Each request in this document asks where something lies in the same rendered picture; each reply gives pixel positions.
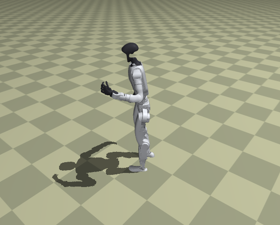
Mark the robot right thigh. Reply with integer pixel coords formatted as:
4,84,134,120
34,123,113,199
133,103,147,134

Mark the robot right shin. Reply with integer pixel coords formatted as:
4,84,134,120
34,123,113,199
144,132,150,154

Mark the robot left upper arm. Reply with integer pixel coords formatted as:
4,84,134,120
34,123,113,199
132,69,144,102

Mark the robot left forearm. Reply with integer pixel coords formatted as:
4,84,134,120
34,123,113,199
112,92,142,103

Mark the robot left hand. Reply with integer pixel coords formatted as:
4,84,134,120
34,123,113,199
101,81,118,97

